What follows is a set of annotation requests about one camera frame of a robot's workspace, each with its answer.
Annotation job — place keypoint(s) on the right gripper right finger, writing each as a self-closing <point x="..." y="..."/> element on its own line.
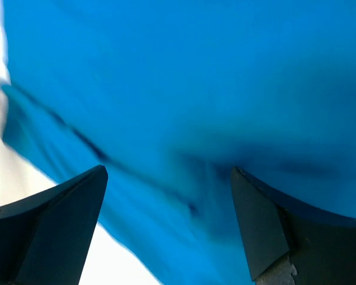
<point x="287" y="241"/>

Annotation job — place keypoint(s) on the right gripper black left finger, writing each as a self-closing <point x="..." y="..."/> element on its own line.
<point x="45" y="238"/>

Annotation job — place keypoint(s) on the blue t shirt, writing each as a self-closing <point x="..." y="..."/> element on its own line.
<point x="170" y="96"/>

